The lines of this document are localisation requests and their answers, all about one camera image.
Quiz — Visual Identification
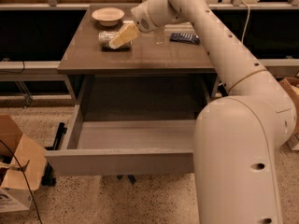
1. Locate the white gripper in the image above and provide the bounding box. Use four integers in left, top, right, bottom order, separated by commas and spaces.
108, 0, 159, 49

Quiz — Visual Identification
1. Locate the crushed 7up can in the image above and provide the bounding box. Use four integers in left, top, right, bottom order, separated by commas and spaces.
98, 31, 131, 51

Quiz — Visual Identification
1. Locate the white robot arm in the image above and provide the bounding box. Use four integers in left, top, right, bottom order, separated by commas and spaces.
109, 0, 297, 224

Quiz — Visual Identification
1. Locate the open grey top drawer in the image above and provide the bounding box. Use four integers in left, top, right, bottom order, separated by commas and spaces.
46, 75, 201, 175

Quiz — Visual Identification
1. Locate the white ceramic bowl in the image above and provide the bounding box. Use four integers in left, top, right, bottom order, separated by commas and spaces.
92, 7, 124, 27

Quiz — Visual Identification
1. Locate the grey cabinet with tabletop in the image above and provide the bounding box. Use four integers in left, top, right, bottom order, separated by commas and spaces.
58, 7, 219, 96

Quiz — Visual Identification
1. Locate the black cabinet foot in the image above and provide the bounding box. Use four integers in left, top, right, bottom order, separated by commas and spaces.
41, 122, 67, 187

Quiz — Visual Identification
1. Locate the open cardboard box left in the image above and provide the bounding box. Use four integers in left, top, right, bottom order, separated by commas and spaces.
0, 114, 47, 213

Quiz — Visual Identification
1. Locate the cardboard box right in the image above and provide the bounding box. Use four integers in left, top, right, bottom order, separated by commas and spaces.
280, 77, 299, 151

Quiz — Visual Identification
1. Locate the white cable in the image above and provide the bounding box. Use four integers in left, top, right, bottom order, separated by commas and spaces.
240, 2, 251, 45

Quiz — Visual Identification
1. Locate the black cable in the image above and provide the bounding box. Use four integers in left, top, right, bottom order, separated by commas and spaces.
0, 136, 47, 224

